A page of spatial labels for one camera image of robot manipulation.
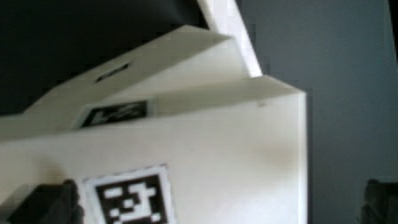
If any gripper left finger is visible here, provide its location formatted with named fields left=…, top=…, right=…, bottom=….
left=0, top=179, right=85, bottom=224

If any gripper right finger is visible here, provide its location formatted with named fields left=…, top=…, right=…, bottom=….
left=358, top=179, right=398, bottom=224

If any small white tagged box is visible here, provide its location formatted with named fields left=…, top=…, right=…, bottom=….
left=0, top=77, right=307, bottom=224

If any white cabinet body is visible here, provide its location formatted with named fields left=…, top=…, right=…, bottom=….
left=0, top=0, right=262, bottom=142

